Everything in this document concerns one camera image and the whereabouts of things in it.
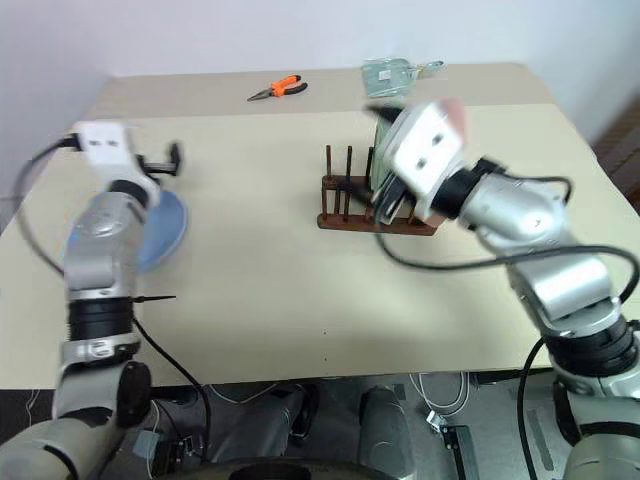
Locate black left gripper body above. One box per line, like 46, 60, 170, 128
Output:
135, 155, 172, 174

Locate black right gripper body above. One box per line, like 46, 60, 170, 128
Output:
375, 172, 419, 224

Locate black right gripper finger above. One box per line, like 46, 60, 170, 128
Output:
366, 103, 404, 125
343, 180, 375, 205

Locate green plate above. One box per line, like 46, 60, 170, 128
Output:
369, 115, 402, 222

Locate wooden dish rack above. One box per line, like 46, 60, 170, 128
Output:
316, 144, 439, 237

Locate clear bag of green parts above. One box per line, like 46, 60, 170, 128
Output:
361, 57, 420, 98

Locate blue plate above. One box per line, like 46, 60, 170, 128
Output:
67, 192, 191, 274

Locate dark rounded robot leg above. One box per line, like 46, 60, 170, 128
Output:
209, 384, 321, 464
358, 385, 416, 480

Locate black floor pedal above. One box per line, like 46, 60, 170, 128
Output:
439, 423, 489, 480

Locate small grey box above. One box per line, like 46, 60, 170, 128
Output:
134, 430, 162, 459

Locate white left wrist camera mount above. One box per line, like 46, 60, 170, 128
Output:
73, 121, 162, 207

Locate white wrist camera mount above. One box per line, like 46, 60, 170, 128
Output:
73, 121, 162, 207
384, 98, 470, 227

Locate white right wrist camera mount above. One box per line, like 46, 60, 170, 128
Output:
384, 98, 470, 227

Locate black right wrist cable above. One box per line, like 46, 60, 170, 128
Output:
375, 172, 640, 307

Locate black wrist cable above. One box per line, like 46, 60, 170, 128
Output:
375, 172, 640, 307
12, 132, 82, 277

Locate orange-handled pliers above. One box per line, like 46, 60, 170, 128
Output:
246, 74, 309, 103

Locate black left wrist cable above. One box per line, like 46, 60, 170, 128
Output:
12, 132, 82, 277

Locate black left arm lower cable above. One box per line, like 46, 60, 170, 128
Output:
130, 319, 214, 464

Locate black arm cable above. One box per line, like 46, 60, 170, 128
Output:
130, 319, 214, 464
516, 334, 549, 480

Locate white floor cable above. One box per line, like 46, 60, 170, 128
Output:
407, 370, 474, 419

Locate black right arm lower cable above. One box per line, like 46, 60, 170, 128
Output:
516, 334, 549, 480

